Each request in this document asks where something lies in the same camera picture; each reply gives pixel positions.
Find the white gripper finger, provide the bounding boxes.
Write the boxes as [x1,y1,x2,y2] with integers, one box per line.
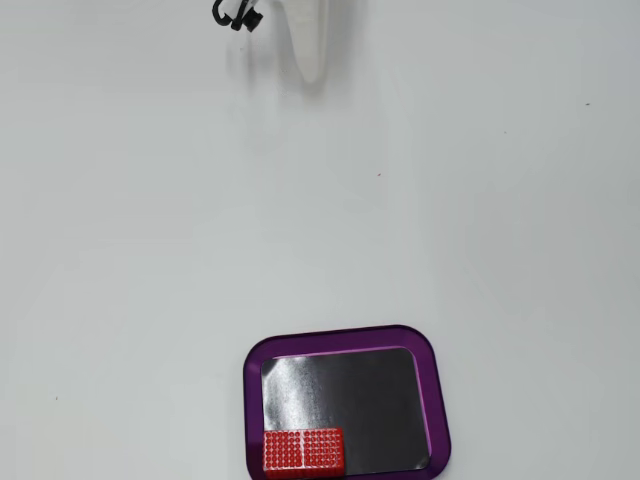
[284,0,330,85]

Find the red textured block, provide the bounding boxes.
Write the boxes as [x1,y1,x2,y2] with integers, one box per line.
[261,426,347,480]

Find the purple tray with black base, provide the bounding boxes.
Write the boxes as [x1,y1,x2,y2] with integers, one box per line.
[242,323,453,480]

